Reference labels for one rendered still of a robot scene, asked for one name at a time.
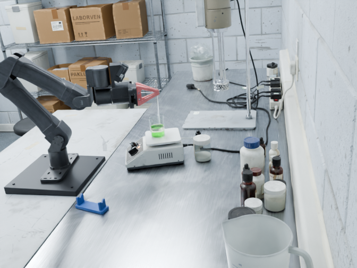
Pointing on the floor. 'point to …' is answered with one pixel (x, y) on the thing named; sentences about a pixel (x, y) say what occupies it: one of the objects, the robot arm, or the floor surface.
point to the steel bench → (171, 190)
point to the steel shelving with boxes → (33, 35)
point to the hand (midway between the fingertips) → (156, 92)
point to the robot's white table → (128, 114)
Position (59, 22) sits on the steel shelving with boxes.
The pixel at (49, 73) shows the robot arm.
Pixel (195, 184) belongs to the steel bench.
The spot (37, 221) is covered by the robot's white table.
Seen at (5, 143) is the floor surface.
